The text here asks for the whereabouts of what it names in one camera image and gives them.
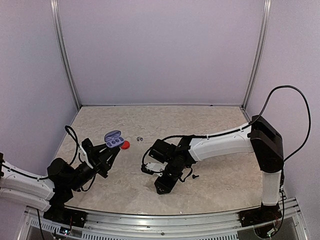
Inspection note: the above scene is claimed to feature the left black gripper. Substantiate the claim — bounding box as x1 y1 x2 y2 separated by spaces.
67 141 119 192

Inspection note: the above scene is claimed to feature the purple earbud charging case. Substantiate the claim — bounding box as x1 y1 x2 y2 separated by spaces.
104 130 125 148

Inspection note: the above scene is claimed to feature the silver earbud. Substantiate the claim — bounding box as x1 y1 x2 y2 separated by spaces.
136 136 143 142

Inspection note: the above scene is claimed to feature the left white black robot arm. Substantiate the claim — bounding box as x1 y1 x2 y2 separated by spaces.
0 143 121 223

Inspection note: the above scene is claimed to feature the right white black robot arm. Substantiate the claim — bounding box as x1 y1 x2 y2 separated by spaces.
149 115 285 222

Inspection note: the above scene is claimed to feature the red round charging case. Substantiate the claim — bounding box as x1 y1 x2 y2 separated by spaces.
121 140 130 150

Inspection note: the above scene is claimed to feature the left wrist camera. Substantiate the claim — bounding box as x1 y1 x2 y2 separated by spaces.
79 138 94 164

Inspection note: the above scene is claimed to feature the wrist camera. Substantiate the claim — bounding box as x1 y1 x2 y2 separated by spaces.
140 139 177 177
79 138 94 164

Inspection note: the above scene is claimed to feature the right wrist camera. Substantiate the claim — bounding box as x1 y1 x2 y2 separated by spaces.
140 139 177 177

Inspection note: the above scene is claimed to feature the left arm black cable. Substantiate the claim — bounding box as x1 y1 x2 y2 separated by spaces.
64 125 82 165

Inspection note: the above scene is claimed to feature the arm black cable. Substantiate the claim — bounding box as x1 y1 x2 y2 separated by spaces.
249 85 312 162
64 125 82 165

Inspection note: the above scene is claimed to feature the front aluminium rail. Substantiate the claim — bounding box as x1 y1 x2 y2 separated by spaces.
18 197 310 240

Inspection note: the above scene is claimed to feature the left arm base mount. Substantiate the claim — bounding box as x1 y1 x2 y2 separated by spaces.
43 206 87 228

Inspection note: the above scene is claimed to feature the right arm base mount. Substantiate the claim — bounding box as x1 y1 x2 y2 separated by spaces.
238 205 282 228

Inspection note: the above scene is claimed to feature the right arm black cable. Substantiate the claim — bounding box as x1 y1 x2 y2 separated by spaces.
249 85 312 162

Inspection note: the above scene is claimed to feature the right aluminium frame post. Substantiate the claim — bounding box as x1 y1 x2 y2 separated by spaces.
241 0 272 111

